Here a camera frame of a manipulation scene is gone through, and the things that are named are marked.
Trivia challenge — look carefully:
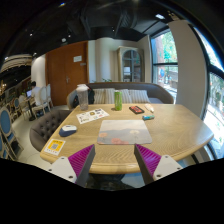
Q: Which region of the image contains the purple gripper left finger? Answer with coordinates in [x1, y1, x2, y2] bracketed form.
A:
[47, 144, 96, 188]

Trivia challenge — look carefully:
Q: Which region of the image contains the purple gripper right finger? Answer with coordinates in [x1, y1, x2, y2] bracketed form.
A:
[133, 143, 184, 185]

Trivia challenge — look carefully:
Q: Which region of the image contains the floral mouse pad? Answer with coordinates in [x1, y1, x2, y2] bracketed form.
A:
[97, 120, 152, 145]

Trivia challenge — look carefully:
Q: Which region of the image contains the yellow QR code sticker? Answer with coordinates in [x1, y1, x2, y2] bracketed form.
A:
[44, 139, 65, 156]

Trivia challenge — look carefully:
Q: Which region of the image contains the teal lighter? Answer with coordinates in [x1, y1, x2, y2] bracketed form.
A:
[142, 115, 155, 121]

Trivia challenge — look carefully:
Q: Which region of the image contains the white sticker sheet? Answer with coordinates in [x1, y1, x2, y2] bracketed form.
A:
[77, 108, 108, 124]

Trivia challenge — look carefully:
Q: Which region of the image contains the grey tufted armchair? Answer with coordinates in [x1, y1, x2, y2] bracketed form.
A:
[29, 110, 71, 152]

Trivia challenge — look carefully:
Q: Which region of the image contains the small white packet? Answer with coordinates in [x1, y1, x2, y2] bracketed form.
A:
[145, 104, 154, 113]

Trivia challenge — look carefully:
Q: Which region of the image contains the striped cushion right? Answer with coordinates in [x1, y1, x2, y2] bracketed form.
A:
[129, 90, 149, 103]

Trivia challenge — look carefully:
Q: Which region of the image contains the striped cushion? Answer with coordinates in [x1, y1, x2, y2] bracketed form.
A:
[94, 89, 105, 104]
[105, 88, 132, 104]
[129, 90, 149, 103]

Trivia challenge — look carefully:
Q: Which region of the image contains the grey curved sofa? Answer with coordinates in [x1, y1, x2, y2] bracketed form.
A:
[66, 81, 175, 110]

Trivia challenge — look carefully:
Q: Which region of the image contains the striped cushion left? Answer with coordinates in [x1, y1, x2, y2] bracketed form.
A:
[94, 89, 105, 104]

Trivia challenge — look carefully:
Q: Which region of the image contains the clear plastic shaker bottle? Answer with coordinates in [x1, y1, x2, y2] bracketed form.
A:
[76, 84, 88, 111]

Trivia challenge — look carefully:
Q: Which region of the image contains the green drink can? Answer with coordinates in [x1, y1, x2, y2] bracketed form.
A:
[114, 90, 122, 111]

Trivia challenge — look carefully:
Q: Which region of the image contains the blue backed white chair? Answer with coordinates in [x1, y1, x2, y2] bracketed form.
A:
[0, 107, 20, 160]

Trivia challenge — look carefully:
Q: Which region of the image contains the striped cushion middle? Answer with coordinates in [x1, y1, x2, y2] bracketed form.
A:
[105, 88, 132, 104]

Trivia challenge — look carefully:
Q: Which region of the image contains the white chair near person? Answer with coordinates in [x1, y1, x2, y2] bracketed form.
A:
[32, 87, 50, 115]

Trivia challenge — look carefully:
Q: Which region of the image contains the seated person in white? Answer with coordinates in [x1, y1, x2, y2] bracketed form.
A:
[31, 81, 41, 106]

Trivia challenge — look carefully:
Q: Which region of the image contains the orange wooden door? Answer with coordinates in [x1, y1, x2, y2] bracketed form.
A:
[46, 41, 88, 106]

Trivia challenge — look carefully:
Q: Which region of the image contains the arched wooden cabinet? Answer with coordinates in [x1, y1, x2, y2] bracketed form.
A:
[117, 46, 145, 82]

